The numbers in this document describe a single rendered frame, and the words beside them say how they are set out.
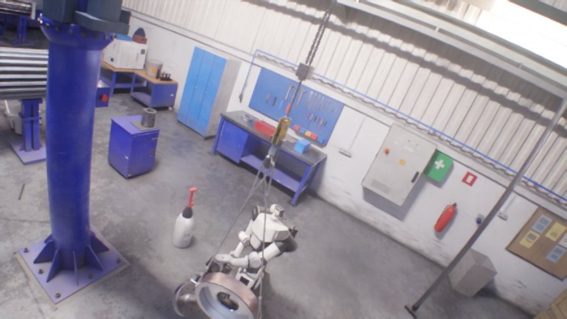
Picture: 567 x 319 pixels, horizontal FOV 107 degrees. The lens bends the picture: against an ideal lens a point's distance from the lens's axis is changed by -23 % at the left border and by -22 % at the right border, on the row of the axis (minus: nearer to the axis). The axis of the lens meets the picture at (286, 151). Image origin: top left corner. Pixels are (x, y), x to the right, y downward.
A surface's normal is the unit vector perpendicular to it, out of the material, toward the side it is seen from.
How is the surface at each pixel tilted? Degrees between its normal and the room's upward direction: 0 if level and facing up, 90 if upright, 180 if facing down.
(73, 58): 90
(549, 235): 90
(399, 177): 90
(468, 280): 93
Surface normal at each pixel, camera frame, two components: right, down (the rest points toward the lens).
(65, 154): 0.43, 0.49
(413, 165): -0.41, 0.20
